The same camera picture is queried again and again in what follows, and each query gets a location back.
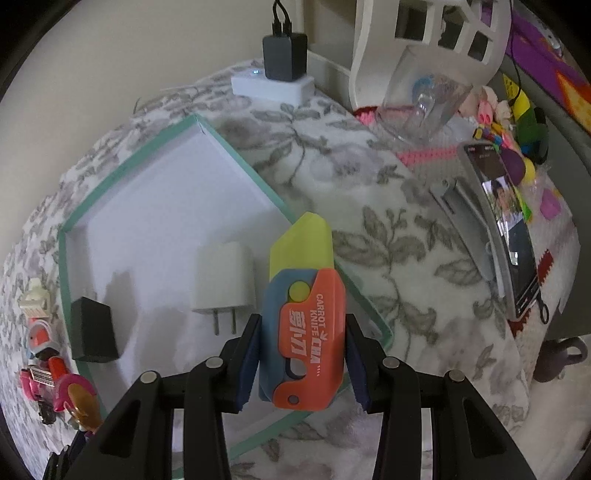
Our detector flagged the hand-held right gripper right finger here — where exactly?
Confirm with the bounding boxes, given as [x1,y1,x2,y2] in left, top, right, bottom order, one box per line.
[346,314,536,480]

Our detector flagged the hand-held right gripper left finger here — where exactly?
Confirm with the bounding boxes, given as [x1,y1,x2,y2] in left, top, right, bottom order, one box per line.
[69,314,262,480]

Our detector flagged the orange blue toy carrot knife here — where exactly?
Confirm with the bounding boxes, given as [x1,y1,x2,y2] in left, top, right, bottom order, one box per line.
[257,211,348,411]

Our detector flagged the white box with teal edge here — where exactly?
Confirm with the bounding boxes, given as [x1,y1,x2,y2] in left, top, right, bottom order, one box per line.
[58,113,394,462]

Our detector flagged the pink watch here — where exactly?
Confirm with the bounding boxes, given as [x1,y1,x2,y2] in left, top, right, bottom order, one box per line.
[52,372,98,413]

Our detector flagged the white charger plug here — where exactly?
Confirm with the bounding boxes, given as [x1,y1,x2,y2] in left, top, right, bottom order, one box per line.
[191,242,257,336]

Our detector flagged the black charger cube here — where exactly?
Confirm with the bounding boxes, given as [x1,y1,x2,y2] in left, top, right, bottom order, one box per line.
[69,297,120,363]

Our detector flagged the purple rounded object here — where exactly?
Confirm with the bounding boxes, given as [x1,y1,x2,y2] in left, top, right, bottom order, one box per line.
[530,336,590,384]

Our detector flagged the smartphone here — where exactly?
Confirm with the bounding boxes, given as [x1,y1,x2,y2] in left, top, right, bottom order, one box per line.
[462,141,542,321]

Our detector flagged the orange and white toy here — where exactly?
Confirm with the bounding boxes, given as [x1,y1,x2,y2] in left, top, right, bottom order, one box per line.
[27,320,59,357]

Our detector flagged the cream hair clip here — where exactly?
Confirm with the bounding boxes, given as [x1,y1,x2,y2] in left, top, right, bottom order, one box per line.
[17,278,52,320]

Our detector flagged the clear glass cup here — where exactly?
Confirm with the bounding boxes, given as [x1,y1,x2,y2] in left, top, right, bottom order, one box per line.
[374,45,475,148]

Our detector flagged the white power strip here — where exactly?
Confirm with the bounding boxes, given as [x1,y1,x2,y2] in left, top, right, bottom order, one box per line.
[230,65,317,103]

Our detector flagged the pile of colourful small toys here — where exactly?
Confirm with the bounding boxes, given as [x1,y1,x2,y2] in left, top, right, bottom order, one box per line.
[464,74,561,222]

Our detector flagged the black power adapter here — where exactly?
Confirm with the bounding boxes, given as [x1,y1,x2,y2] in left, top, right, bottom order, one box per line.
[262,32,308,84]

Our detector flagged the white plastic chair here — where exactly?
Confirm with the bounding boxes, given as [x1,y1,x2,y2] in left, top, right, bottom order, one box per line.
[349,0,514,115]

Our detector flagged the purple printed cloth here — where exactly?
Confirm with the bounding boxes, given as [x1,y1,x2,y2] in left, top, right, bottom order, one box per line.
[507,9,591,137]

